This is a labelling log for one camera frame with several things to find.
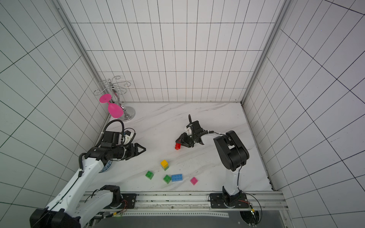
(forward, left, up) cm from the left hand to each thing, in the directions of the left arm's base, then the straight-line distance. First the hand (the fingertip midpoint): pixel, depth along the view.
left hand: (140, 153), depth 77 cm
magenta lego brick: (-11, -30, -11) cm, 34 cm away
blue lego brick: (-9, -21, -12) cm, 25 cm away
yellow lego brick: (-4, -13, -6) cm, 15 cm away
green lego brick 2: (-9, -5, -9) cm, 13 cm away
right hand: (+15, -21, -11) cm, 28 cm away
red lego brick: (+9, -20, -9) cm, 24 cm away
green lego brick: (-4, -14, -11) cm, 18 cm away
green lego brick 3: (-11, -15, -10) cm, 21 cm away
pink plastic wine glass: (+28, +22, +3) cm, 36 cm away
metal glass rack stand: (+38, +20, -11) cm, 45 cm away
